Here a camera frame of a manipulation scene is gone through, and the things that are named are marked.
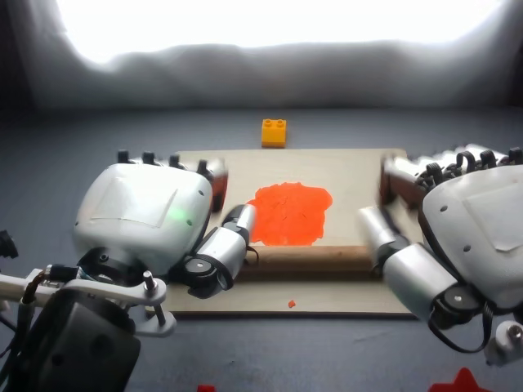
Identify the light wooden board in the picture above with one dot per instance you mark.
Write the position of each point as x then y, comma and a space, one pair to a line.
351, 183

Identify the wooden rolling pin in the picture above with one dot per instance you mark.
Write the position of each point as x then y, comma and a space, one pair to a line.
310, 257

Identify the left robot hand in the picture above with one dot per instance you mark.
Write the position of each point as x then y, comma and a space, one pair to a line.
139, 212

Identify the white backdrop cloth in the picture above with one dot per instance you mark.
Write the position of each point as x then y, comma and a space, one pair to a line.
286, 81

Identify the grey table cloth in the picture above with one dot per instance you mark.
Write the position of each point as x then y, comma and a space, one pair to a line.
327, 355

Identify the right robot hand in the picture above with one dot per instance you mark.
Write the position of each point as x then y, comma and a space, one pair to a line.
478, 228

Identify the yellow toy building block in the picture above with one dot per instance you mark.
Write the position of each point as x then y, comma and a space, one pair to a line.
274, 132

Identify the red star-shaped toy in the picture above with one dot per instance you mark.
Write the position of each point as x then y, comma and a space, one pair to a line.
461, 384

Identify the flat orange clay sheet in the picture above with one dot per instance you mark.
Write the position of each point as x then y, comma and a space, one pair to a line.
290, 216

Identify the small red toy piece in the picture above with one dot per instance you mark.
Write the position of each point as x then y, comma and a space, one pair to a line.
205, 388

